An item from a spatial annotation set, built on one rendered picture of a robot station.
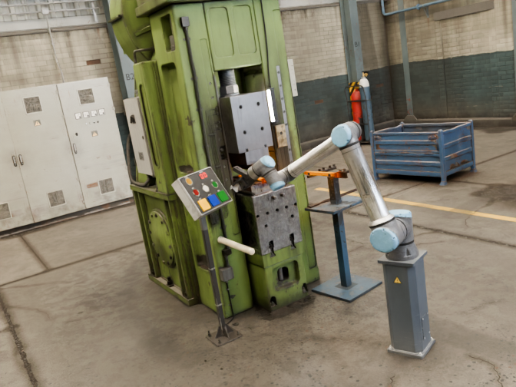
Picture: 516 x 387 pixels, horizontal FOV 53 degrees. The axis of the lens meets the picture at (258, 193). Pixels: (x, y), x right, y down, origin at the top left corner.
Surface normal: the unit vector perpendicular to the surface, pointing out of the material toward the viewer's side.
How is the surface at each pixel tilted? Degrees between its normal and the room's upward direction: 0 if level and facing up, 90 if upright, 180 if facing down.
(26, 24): 90
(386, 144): 89
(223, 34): 90
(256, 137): 90
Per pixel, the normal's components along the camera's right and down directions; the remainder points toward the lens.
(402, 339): -0.56, 0.27
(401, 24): -0.84, 0.25
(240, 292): 0.53, 0.11
